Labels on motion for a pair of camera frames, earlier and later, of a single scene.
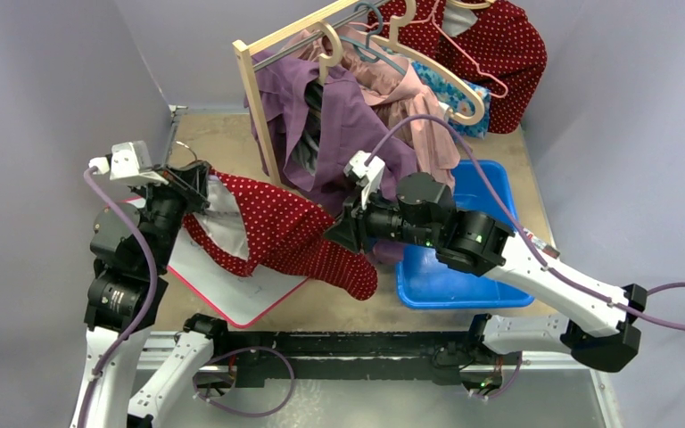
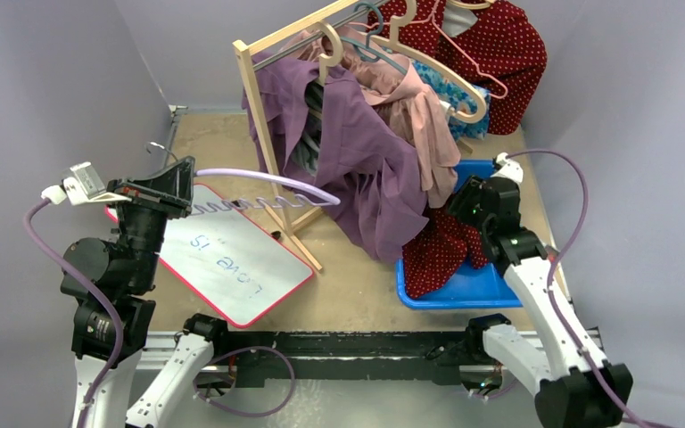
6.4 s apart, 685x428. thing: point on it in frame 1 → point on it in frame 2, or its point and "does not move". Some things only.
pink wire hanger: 432,16 does not move
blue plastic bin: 424,281 does not move
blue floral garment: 455,100 does not move
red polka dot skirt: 286,238 → 432,259
